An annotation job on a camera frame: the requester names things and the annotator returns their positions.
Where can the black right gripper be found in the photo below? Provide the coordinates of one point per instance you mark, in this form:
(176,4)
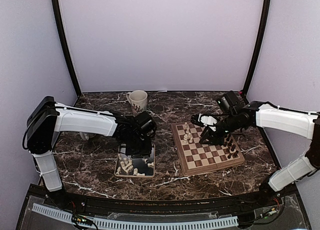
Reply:
(216,140)

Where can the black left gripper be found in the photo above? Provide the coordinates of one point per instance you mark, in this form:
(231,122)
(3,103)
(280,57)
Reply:
(145,152)

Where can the silver metal tray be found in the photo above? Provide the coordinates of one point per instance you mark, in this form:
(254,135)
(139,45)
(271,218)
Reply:
(136,165)

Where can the white chess queen piece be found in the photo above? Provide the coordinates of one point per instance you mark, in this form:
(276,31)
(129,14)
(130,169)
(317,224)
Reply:
(185,141)

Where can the wooden chessboard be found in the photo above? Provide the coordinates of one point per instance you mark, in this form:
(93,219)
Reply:
(196,158)

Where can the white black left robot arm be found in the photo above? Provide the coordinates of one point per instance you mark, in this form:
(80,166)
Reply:
(50,118)

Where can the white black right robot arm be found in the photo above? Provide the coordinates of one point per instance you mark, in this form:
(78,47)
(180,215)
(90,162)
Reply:
(238,114)

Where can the dark chess pieces row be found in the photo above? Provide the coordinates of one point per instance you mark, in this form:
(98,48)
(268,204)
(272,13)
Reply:
(230,148)

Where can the white pieces pile in tray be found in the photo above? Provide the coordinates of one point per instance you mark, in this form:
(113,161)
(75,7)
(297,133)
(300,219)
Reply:
(130,167)

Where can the white floral ceramic mug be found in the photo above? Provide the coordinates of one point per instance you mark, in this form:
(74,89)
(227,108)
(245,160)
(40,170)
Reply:
(138,101)

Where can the white mug orange interior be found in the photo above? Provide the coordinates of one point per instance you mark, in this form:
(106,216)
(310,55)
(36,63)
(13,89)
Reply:
(87,136)

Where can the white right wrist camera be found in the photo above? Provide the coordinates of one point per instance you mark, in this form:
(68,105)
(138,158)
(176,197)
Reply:
(203,120)

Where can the right black frame post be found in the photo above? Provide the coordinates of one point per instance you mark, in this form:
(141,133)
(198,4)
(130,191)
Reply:
(257,46)

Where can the black frame post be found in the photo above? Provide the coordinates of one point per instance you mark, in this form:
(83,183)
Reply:
(64,46)
(257,46)

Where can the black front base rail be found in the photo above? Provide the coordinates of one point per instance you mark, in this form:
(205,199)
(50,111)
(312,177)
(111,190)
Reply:
(95,203)

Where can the white slotted cable duct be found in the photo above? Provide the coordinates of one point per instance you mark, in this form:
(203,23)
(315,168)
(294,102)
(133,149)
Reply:
(86,222)

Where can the left black frame post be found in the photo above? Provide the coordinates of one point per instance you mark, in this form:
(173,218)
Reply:
(64,46)

